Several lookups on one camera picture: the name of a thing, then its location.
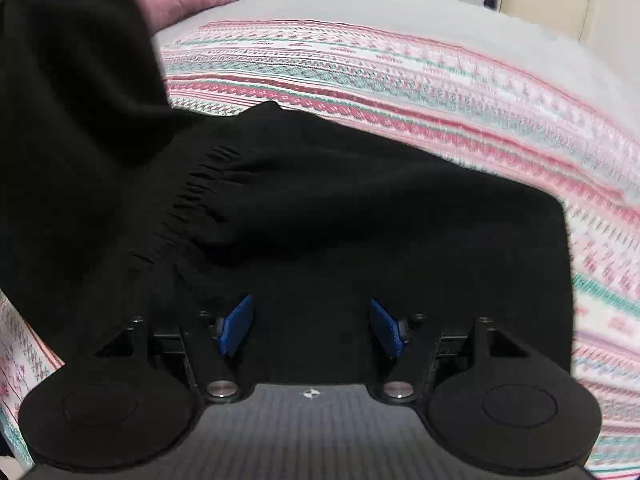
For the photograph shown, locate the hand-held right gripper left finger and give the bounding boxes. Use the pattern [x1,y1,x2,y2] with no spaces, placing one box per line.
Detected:
[94,294,257,405]

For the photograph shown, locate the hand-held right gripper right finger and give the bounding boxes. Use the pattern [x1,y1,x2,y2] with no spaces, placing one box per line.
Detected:
[368,298,532,405]

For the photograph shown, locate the black pants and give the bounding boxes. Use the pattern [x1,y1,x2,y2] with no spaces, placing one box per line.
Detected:
[0,0,576,401]

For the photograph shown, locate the patterned red green blanket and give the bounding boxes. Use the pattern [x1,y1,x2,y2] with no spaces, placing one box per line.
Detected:
[0,19,640,480]

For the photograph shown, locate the grey bed sheet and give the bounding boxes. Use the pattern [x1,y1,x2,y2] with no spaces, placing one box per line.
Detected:
[152,0,640,161]

